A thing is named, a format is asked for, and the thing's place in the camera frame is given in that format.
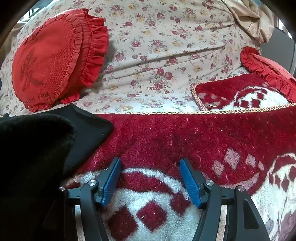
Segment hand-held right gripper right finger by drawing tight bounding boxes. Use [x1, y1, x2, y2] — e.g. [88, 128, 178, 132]
[179, 158, 271, 241]

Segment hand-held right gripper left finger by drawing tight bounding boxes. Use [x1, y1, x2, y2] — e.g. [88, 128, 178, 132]
[42, 157, 122, 241]

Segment black pants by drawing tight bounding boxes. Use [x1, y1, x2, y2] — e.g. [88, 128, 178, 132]
[0, 103, 115, 234]

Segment red and white plush blanket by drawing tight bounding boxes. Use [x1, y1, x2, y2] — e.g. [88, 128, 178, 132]
[61, 73, 296, 241]

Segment red ruffled heart pillow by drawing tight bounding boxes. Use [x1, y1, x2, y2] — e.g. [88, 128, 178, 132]
[240, 46, 296, 103]
[11, 8, 110, 113]

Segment beige cloth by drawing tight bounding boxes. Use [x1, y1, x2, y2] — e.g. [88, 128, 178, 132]
[220, 0, 277, 44]

